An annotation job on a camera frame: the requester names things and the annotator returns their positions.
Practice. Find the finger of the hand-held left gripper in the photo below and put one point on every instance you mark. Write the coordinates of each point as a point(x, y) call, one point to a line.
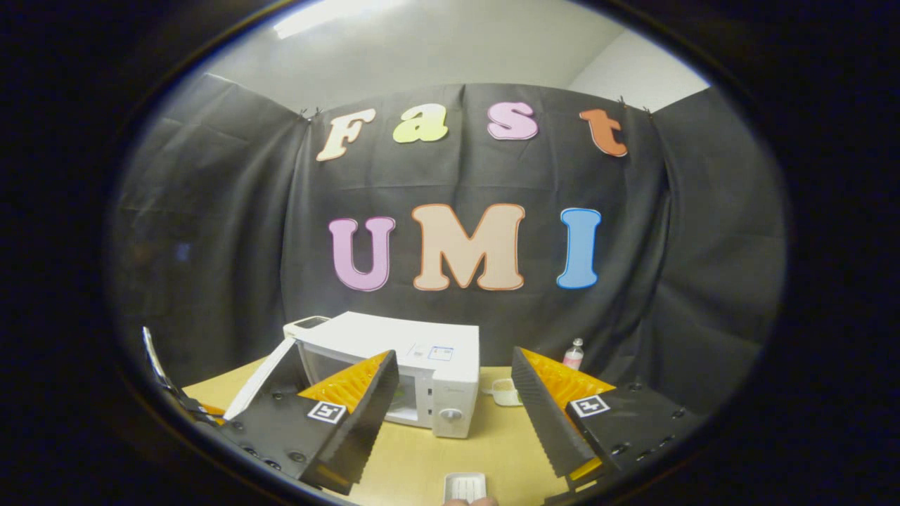
point(204, 411)

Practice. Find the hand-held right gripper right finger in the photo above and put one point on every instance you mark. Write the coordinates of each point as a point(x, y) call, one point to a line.
point(545, 414)

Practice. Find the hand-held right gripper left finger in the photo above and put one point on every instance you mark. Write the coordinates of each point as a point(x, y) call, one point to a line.
point(369, 414)

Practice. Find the white microwave oven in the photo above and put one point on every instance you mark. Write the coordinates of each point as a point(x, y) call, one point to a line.
point(422, 344)

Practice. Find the white divided seasoning dish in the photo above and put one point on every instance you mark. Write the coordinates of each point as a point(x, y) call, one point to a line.
point(506, 392)

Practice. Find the small bottle with pink label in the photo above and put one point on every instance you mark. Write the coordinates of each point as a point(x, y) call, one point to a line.
point(574, 355)

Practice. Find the small white tray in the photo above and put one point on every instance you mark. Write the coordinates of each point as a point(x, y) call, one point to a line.
point(464, 486)

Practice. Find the white device with dark screen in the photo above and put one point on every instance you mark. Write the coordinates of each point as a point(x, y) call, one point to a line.
point(307, 322)

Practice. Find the black backdrop cloth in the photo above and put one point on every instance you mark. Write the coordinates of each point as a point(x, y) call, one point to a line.
point(211, 211)

